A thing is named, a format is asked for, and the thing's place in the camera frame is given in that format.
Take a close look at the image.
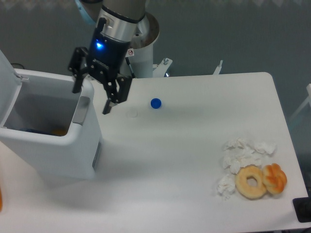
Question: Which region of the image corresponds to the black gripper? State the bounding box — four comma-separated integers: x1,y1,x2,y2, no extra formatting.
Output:
68,31,133,115

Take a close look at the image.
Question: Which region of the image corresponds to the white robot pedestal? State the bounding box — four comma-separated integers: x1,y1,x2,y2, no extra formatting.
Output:
120,13,173,78

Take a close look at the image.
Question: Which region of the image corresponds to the black device at table edge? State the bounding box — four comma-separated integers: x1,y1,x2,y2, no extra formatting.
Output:
293,197,311,223

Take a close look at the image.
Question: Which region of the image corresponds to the plain ring donut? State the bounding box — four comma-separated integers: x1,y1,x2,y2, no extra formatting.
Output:
235,166,266,200

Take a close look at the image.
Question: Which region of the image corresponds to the blue bottle cap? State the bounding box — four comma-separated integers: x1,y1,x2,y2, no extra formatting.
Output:
150,98,162,109

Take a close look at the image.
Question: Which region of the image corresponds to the large crumpled white tissue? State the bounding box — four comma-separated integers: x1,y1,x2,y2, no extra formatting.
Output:
222,137,277,175

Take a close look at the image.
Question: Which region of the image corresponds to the orange glazed bread roll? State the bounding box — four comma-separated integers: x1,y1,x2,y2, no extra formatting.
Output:
262,163,287,195

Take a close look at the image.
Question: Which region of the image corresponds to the orange object at left edge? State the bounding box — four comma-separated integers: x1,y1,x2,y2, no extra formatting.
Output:
0,187,3,212

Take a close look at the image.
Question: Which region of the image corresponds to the small crumpled white tissue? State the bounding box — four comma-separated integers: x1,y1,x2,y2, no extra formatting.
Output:
216,174,236,200

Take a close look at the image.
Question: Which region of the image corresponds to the white trash can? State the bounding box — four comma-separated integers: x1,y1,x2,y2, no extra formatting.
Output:
0,55,103,179

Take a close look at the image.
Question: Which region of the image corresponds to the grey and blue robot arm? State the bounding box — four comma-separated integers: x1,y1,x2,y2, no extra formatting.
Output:
68,0,145,115

